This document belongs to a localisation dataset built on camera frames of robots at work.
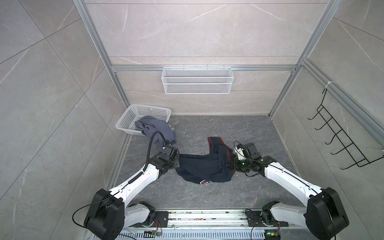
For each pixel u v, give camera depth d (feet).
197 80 3.30
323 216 1.29
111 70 2.98
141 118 3.82
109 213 1.31
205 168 2.81
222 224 2.39
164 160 2.11
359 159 1.94
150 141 2.05
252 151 2.18
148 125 3.37
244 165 2.34
